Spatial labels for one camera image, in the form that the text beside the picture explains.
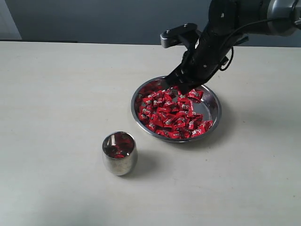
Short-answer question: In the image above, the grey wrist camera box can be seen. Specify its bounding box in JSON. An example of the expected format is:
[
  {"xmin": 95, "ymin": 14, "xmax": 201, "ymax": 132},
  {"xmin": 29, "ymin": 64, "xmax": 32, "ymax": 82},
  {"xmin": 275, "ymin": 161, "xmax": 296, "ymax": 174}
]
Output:
[{"xmin": 160, "ymin": 23, "xmax": 199, "ymax": 49}]

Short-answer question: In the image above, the red candy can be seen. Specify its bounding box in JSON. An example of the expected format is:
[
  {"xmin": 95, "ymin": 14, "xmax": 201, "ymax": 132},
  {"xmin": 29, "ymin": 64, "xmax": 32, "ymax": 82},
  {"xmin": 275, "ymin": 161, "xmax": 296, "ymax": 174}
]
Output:
[
  {"xmin": 200, "ymin": 121, "xmax": 213, "ymax": 131},
  {"xmin": 187, "ymin": 89, "xmax": 204, "ymax": 103},
  {"xmin": 190, "ymin": 128, "xmax": 206, "ymax": 138},
  {"xmin": 167, "ymin": 131, "xmax": 181, "ymax": 139},
  {"xmin": 110, "ymin": 139, "xmax": 133, "ymax": 159}
]

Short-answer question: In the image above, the stainless steel cup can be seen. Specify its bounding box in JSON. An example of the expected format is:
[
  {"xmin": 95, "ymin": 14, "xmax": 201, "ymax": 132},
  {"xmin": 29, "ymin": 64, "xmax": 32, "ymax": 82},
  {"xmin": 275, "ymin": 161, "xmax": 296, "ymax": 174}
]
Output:
[{"xmin": 102, "ymin": 131, "xmax": 138, "ymax": 176}]

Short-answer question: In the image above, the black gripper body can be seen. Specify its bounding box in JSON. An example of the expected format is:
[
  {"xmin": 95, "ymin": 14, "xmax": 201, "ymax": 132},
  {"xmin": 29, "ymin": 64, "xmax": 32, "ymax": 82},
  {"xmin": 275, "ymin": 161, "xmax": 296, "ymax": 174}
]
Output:
[{"xmin": 181, "ymin": 30, "xmax": 233, "ymax": 84}]

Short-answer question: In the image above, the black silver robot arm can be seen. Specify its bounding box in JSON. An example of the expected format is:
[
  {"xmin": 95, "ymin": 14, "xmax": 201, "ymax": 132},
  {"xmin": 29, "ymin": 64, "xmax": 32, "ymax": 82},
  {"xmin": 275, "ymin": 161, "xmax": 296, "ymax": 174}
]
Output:
[{"xmin": 160, "ymin": 0, "xmax": 301, "ymax": 94}]

